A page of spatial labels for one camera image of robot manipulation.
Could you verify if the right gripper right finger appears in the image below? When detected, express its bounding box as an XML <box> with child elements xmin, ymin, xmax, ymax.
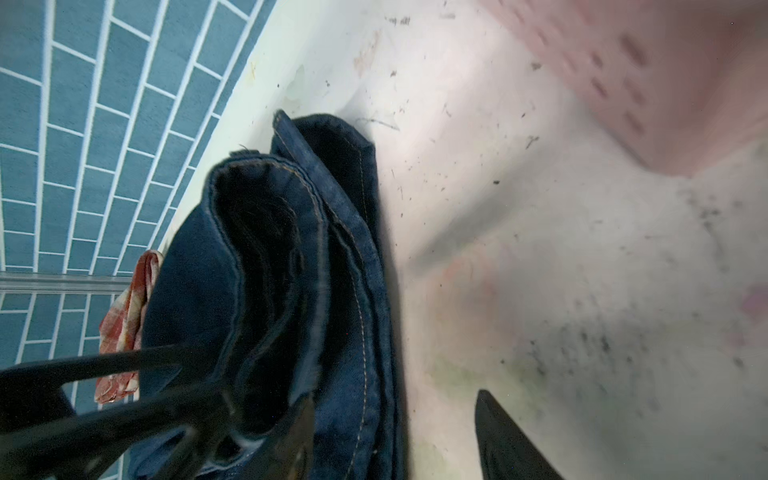
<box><xmin>474</xmin><ymin>390</ymin><xmax>563</xmax><ymax>480</ymax></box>

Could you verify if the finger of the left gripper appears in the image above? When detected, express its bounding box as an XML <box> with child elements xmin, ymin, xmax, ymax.
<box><xmin>1</xmin><ymin>386</ymin><xmax>234</xmax><ymax>479</ymax></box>
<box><xmin>1</xmin><ymin>345</ymin><xmax>197</xmax><ymax>432</ymax></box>

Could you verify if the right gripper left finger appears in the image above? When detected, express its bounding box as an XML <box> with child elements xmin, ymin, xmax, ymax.
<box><xmin>239</xmin><ymin>394</ymin><xmax>315</xmax><ymax>480</ymax></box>

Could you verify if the red plaid skirt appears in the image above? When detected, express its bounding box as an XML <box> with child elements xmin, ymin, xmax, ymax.
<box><xmin>94</xmin><ymin>250</ymin><xmax>164</xmax><ymax>405</ymax></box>

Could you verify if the blue denim skirt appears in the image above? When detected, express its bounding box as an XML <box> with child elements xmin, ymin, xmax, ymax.
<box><xmin>139</xmin><ymin>111</ymin><xmax>406</xmax><ymax>479</ymax></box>

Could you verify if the pink plastic basket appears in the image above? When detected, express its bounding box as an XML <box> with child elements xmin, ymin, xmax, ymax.
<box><xmin>487</xmin><ymin>0</ymin><xmax>767</xmax><ymax>176</ymax></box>

